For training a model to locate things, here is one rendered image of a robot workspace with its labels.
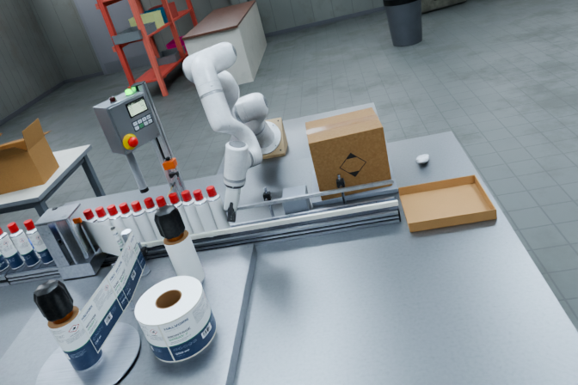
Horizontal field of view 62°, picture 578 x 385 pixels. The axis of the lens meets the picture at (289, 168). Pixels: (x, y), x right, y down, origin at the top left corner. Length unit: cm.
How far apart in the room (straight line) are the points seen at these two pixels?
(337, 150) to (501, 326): 89
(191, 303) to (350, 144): 90
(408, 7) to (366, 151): 543
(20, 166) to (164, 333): 231
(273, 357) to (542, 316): 73
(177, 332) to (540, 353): 93
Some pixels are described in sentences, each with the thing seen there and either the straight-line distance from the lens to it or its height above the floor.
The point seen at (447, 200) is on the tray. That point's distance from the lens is 195.
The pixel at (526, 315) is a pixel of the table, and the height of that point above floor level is 83.
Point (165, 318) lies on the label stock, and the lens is 143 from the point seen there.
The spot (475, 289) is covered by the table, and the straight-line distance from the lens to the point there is 157.
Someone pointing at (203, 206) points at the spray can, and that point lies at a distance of 189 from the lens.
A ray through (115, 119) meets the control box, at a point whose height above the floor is 142.
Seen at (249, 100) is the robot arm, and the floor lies 123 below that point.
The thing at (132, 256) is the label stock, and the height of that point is 100.
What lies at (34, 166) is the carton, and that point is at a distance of 352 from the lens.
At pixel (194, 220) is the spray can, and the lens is 194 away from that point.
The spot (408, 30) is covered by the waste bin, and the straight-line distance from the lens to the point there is 737.
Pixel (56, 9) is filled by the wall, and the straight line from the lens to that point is 1162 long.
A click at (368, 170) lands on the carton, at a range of 200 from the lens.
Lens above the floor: 188
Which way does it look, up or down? 26 degrees down
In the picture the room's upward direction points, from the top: 15 degrees counter-clockwise
